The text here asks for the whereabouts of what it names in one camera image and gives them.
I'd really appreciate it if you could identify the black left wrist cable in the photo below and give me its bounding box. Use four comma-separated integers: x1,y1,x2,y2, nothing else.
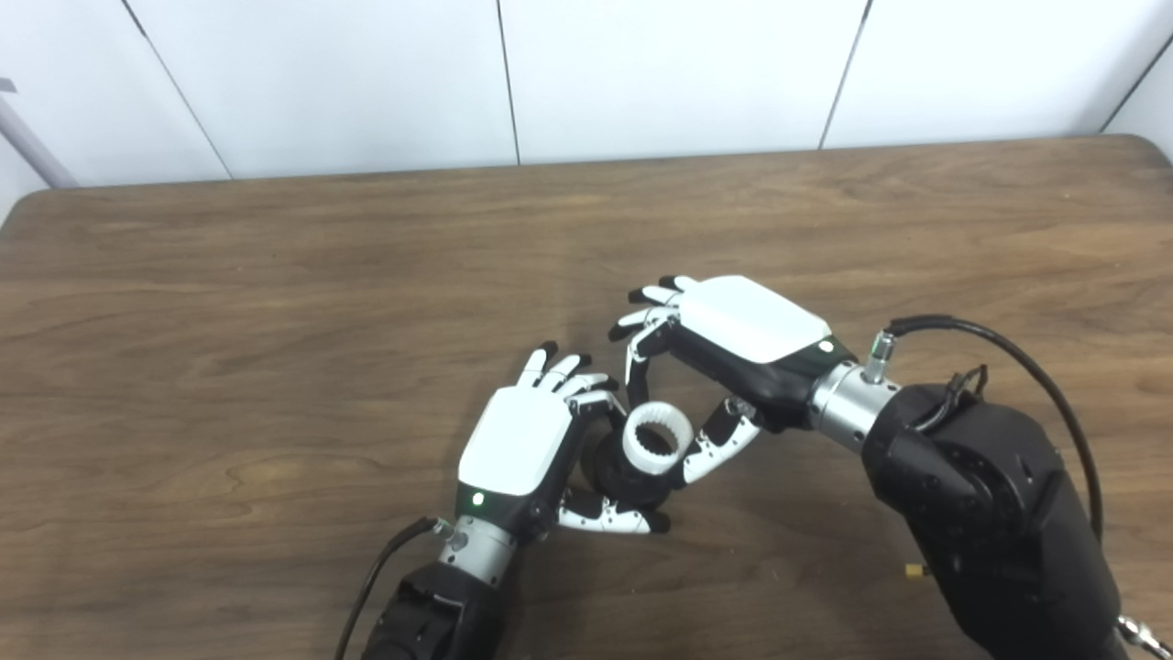
334,516,455,660

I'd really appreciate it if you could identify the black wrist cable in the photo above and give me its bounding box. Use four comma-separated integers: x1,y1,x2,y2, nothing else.
334,516,455,660
866,314,1106,544

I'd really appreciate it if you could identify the white ring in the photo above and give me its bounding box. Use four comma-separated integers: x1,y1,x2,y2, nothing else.
622,402,694,475

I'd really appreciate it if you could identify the grey wall corner post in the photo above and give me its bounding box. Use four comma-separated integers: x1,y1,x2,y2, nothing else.
0,92,80,190

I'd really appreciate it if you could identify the white and black left hand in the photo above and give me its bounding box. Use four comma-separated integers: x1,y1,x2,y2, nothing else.
455,341,672,551

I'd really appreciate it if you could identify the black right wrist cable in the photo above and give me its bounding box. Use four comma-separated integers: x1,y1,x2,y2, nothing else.
866,314,1106,544

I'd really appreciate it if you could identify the round black part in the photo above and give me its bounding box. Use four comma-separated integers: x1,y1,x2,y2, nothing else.
581,429,688,512

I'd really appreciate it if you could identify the white and black right hand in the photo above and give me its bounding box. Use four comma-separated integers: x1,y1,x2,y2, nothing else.
608,274,859,487

